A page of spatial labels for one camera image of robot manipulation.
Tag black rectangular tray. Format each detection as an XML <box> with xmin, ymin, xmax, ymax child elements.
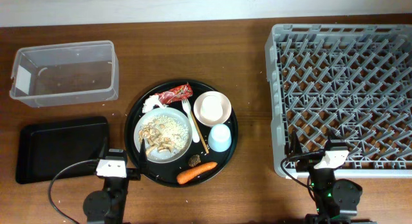
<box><xmin>15</xmin><ymin>117</ymin><xmax>109</xmax><ymax>184</ymax></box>

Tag white plastic fork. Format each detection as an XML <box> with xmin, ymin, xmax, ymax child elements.
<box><xmin>182</xmin><ymin>99</ymin><xmax>200</xmax><ymax>143</ymax></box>

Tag light blue cup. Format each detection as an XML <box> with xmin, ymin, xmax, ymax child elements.
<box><xmin>208</xmin><ymin>124</ymin><xmax>232</xmax><ymax>153</ymax></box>

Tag rice and peanut shells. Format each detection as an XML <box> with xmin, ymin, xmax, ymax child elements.
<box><xmin>136</xmin><ymin>115</ymin><xmax>189</xmax><ymax>156</ymax></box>

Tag white cup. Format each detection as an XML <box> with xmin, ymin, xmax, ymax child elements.
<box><xmin>200</xmin><ymin>95</ymin><xmax>223</xmax><ymax>121</ymax></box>

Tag grey dishwasher rack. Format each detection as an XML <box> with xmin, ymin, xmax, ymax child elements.
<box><xmin>265</xmin><ymin>24</ymin><xmax>411</xmax><ymax>178</ymax></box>

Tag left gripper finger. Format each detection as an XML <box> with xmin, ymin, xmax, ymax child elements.
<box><xmin>138</xmin><ymin>140</ymin><xmax>148</xmax><ymax>173</ymax></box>
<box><xmin>98</xmin><ymin>137</ymin><xmax>108</xmax><ymax>159</ymax></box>

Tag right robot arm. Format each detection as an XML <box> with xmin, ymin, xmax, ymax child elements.
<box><xmin>284</xmin><ymin>131</ymin><xmax>362</xmax><ymax>223</ymax></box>

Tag wooden chopstick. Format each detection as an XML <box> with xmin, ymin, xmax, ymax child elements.
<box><xmin>191</xmin><ymin>111</ymin><xmax>209</xmax><ymax>154</ymax></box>

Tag clear plastic bin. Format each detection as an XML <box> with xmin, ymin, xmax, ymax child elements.
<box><xmin>9</xmin><ymin>41</ymin><xmax>119</xmax><ymax>107</ymax></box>

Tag pink bowl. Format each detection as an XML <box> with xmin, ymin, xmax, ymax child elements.
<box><xmin>193</xmin><ymin>91</ymin><xmax>232</xmax><ymax>127</ymax></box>

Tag red snack wrapper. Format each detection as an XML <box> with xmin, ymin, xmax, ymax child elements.
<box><xmin>156</xmin><ymin>83</ymin><xmax>193</xmax><ymax>104</ymax></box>

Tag grey plate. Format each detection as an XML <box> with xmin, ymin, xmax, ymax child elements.
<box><xmin>133</xmin><ymin>107</ymin><xmax>192</xmax><ymax>163</ymax></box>

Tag brown walnut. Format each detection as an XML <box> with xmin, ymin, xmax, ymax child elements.
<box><xmin>188</xmin><ymin>154</ymin><xmax>201</xmax><ymax>167</ymax></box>

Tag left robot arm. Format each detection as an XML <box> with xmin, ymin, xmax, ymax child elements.
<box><xmin>83</xmin><ymin>140</ymin><xmax>148</xmax><ymax>224</ymax></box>

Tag orange carrot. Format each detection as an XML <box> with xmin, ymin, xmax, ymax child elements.
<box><xmin>176</xmin><ymin>162</ymin><xmax>217</xmax><ymax>185</ymax></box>

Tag crumpled white tissue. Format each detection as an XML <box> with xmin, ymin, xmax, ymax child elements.
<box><xmin>142</xmin><ymin>95</ymin><xmax>167</xmax><ymax>113</ymax></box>

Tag round black tray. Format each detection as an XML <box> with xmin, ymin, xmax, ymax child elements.
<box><xmin>124</xmin><ymin>79</ymin><xmax>238</xmax><ymax>187</ymax></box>

